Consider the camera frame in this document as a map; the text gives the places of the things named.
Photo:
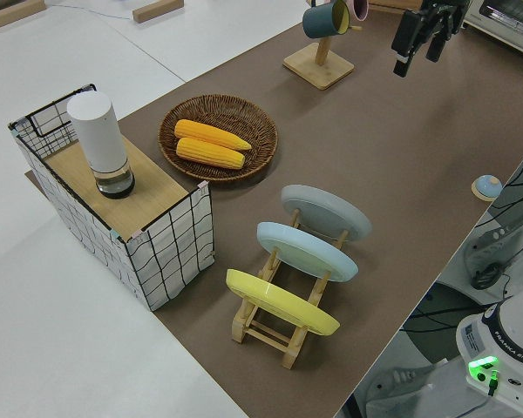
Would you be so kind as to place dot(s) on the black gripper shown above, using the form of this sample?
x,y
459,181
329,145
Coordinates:
x,y
444,8

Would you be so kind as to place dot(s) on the gray plate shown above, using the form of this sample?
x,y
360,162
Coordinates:
x,y
322,209

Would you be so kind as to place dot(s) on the light blue plate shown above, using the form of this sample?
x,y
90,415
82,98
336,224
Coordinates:
x,y
300,248

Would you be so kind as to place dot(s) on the yellow plate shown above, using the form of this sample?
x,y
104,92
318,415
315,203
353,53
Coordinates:
x,y
279,300

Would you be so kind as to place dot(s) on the wooden plate rack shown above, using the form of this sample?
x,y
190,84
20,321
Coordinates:
x,y
261,335

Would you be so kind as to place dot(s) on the white toaster oven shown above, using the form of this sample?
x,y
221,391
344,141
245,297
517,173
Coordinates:
x,y
505,22

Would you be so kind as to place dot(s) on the pink mug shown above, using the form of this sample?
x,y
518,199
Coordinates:
x,y
359,8

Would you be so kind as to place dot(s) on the brown table mat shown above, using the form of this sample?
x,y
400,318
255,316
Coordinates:
x,y
396,152

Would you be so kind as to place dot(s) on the teal mug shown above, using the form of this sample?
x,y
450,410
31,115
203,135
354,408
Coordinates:
x,y
318,22

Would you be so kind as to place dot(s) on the wooden mug tree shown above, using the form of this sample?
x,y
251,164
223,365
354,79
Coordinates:
x,y
318,69

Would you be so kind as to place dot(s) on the brown wicker basket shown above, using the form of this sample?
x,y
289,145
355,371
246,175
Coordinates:
x,y
218,104

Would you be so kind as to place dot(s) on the yellow corn cob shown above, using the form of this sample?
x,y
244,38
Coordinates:
x,y
209,153
209,134

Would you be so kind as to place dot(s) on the pink binder clip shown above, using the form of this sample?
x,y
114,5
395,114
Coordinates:
x,y
204,186
137,236

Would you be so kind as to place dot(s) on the wooden block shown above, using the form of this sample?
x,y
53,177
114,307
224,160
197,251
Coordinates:
x,y
157,11
8,13

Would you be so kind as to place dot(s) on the wooden board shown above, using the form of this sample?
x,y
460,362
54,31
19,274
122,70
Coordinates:
x,y
148,191

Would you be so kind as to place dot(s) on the white cylindrical bottle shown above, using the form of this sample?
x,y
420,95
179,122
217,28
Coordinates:
x,y
98,139

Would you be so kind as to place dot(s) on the blue binder clip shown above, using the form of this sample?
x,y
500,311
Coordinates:
x,y
113,234

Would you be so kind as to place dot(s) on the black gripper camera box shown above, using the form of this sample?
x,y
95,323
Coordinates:
x,y
407,30

